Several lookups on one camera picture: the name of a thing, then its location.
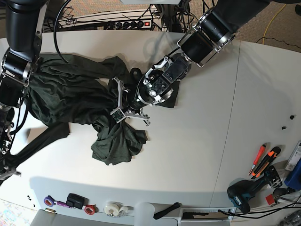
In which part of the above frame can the white plastic cup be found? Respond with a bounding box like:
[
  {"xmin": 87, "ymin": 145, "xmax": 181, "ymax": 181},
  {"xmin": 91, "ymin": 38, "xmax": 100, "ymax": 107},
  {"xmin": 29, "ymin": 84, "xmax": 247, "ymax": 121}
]
[{"xmin": 134, "ymin": 202, "xmax": 155, "ymax": 226}]

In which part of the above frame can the black action camera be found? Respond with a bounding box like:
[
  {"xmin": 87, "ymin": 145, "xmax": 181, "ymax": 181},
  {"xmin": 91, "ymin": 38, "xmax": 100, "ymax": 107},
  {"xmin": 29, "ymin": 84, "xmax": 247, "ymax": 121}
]
[{"xmin": 66, "ymin": 193, "xmax": 85, "ymax": 210}]

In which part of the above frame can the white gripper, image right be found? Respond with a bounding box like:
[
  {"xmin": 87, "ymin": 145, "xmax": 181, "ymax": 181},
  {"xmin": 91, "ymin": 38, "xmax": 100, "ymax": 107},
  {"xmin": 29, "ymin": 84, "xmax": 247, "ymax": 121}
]
[{"xmin": 110, "ymin": 77, "xmax": 151, "ymax": 126}]

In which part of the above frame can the black robot arm, image left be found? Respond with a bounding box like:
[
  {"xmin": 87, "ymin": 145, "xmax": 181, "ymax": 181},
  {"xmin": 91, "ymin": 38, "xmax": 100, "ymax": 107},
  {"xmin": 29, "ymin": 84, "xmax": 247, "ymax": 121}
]
[{"xmin": 0, "ymin": 0, "xmax": 70, "ymax": 182}]

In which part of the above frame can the red tape roll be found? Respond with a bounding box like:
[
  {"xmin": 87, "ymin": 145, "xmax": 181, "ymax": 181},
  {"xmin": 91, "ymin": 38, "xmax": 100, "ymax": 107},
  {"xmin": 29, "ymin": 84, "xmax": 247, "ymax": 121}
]
[{"xmin": 84, "ymin": 205, "xmax": 96, "ymax": 215}]

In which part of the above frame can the red square tag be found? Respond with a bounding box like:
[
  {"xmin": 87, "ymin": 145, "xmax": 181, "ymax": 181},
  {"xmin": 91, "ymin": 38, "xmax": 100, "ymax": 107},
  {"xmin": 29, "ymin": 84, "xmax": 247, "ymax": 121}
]
[{"xmin": 265, "ymin": 194, "xmax": 276, "ymax": 206}]

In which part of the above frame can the yellow cable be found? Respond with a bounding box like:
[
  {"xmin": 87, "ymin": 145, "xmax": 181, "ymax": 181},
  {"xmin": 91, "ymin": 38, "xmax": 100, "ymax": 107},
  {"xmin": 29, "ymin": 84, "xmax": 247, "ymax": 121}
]
[{"xmin": 262, "ymin": 3, "xmax": 287, "ymax": 45}]

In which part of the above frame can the black power strip red switch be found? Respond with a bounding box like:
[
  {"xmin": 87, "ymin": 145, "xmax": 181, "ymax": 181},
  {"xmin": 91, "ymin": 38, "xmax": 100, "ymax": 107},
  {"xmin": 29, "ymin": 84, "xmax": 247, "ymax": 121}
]
[{"xmin": 103, "ymin": 20, "xmax": 151, "ymax": 30}]

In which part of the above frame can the orange black utility knife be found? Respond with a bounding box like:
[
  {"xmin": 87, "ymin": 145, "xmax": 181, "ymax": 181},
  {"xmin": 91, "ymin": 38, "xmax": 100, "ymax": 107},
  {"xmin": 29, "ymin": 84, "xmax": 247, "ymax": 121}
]
[{"xmin": 251, "ymin": 146, "xmax": 281, "ymax": 179}]

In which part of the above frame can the purple tape roll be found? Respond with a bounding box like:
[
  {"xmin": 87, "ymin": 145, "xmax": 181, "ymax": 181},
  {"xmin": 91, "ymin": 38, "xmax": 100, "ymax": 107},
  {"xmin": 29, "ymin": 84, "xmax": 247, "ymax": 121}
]
[{"xmin": 44, "ymin": 195, "xmax": 55, "ymax": 207}]

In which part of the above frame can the teal black cordless drill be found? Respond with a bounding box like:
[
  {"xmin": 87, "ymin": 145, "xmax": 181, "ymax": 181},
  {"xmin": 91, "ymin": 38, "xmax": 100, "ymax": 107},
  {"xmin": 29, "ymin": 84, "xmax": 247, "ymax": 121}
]
[{"xmin": 227, "ymin": 165, "xmax": 283, "ymax": 214}]

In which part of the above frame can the blue box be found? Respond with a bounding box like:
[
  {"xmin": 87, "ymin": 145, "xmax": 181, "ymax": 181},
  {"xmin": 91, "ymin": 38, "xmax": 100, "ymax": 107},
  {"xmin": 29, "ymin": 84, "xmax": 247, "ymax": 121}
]
[{"xmin": 285, "ymin": 160, "xmax": 301, "ymax": 191}]

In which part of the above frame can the dark green t-shirt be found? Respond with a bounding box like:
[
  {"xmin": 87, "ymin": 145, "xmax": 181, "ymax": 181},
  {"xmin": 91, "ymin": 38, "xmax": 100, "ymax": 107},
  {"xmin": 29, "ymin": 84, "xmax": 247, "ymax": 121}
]
[{"xmin": 4, "ymin": 53, "xmax": 181, "ymax": 166}]

